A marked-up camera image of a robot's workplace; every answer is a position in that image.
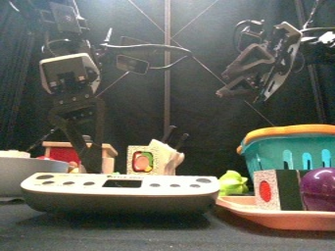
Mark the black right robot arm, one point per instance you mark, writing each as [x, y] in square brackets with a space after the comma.
[318, 45]

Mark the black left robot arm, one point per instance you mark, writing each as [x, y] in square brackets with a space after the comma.
[57, 19]

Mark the white wedge sushi piece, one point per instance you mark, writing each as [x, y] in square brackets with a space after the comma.
[166, 158]

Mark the black sushi roll red centre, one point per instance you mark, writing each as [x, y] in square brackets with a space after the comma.
[280, 191]

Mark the black knob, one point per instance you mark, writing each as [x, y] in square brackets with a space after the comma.
[86, 138]

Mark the wooden box red front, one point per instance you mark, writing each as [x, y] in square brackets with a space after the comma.
[61, 151]

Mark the small white item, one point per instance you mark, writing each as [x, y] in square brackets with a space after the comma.
[14, 154]

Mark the black stick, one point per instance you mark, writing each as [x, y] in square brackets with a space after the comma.
[170, 134]
[182, 141]

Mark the grey bowl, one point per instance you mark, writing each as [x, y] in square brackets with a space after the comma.
[22, 175]

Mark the teal basket orange rim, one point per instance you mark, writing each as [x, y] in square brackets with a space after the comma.
[280, 153]

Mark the green toy vegetable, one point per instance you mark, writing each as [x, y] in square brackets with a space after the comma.
[233, 183]

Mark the purple toy ball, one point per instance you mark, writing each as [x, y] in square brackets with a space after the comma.
[321, 189]

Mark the pink plastic tray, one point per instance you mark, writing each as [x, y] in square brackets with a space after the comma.
[280, 219]

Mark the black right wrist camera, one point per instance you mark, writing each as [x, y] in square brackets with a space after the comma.
[252, 34]

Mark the dark frame pole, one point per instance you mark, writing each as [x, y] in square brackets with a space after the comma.
[316, 88]

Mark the metal frame pole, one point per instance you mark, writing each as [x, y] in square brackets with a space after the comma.
[168, 65]

